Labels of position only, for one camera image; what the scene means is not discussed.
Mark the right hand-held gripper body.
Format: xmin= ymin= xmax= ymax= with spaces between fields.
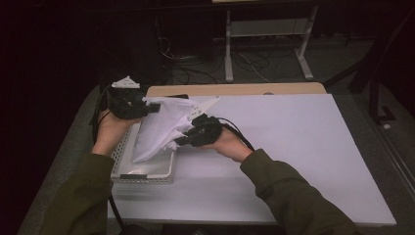
xmin=187 ymin=96 xmax=225 ymax=148

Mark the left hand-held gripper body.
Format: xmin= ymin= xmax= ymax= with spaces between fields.
xmin=105 ymin=75 xmax=149 ymax=120

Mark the white garment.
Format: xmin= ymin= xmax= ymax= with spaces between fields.
xmin=131 ymin=95 xmax=210 ymax=165

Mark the white perforated basket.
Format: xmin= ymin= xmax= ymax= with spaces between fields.
xmin=110 ymin=121 xmax=177 ymax=185

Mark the person's right hand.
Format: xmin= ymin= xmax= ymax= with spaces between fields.
xmin=199 ymin=126 xmax=255 ymax=164

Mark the person's left hand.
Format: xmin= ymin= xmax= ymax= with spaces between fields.
xmin=91 ymin=109 xmax=145 ymax=158

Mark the wooden table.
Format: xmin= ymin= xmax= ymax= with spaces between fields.
xmin=145 ymin=81 xmax=328 ymax=98

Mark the black metal stand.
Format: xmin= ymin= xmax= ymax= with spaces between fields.
xmin=326 ymin=9 xmax=415 ymax=125

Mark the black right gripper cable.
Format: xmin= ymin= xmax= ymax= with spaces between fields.
xmin=215 ymin=116 xmax=255 ymax=152

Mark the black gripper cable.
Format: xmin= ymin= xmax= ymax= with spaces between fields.
xmin=215 ymin=116 xmax=255 ymax=152
xmin=91 ymin=86 xmax=125 ymax=230

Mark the bundle of floor cables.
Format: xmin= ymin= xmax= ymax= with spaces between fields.
xmin=156 ymin=35 xmax=272 ymax=85

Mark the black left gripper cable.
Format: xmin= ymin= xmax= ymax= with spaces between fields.
xmin=91 ymin=86 xmax=125 ymax=230

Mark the grey metal desk frame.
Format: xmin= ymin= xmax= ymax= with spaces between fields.
xmin=224 ymin=5 xmax=319 ymax=83

